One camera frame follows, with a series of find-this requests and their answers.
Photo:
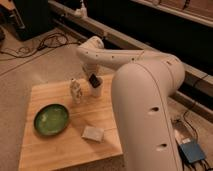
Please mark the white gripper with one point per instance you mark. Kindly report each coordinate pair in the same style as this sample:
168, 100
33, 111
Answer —
90, 69

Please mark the black eraser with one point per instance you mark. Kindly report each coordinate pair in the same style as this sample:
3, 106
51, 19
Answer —
94, 81

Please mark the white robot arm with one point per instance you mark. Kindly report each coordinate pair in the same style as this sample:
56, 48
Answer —
143, 81

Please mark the white patterned bottle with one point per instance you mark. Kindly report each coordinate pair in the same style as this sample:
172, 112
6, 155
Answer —
76, 91

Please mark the white spray bottle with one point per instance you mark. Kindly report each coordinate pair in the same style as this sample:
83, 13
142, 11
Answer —
82, 12

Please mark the black cabinet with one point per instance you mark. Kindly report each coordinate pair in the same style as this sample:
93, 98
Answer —
25, 19

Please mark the wooden board table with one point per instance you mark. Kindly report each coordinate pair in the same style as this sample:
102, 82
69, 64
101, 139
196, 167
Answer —
69, 148

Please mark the blue electronic box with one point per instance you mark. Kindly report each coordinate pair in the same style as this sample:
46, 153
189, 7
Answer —
191, 151

